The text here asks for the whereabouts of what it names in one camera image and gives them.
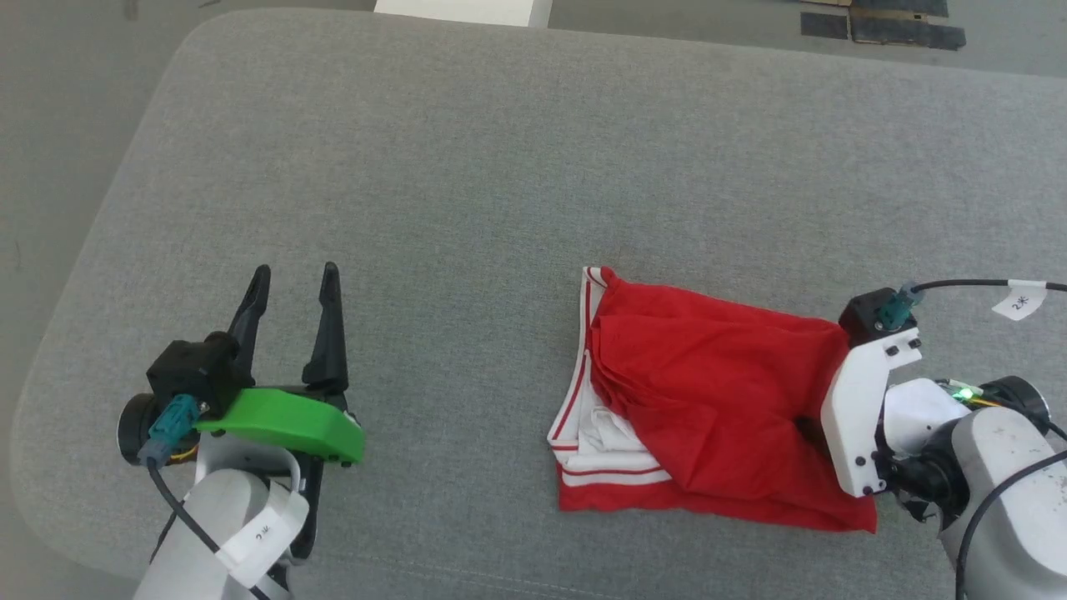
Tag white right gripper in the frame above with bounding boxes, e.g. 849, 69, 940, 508
794, 327, 1051, 499

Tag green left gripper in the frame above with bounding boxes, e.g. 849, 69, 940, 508
117, 262, 366, 561

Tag red basketball jersey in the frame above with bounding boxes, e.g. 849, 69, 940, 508
547, 266, 879, 534

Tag grey fabric sofa cushion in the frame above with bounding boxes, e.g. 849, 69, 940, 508
7, 7, 1067, 600

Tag white square box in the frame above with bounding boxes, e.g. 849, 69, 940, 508
373, 0, 554, 29

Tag black floor mats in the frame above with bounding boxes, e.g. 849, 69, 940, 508
799, 0, 968, 52

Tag white left cable label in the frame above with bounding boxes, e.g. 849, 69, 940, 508
214, 487, 310, 589

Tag white cable label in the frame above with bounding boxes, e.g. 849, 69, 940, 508
214, 487, 310, 589
991, 280, 1049, 323

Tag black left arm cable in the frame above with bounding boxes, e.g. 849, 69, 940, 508
136, 395, 278, 600

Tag white right cable label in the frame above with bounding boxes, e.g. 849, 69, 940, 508
991, 280, 1049, 323

